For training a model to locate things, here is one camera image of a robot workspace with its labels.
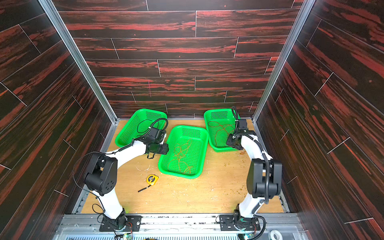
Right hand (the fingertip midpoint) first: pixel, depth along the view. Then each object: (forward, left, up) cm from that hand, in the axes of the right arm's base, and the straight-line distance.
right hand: (235, 142), depth 93 cm
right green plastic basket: (+26, +6, -11) cm, 29 cm away
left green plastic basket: (+22, +69, -7) cm, 73 cm away
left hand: (-4, +44, -4) cm, 44 cm away
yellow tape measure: (-23, +50, -8) cm, 56 cm away
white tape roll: (-47, -12, -9) cm, 49 cm away
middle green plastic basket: (-3, +32, -8) cm, 33 cm away
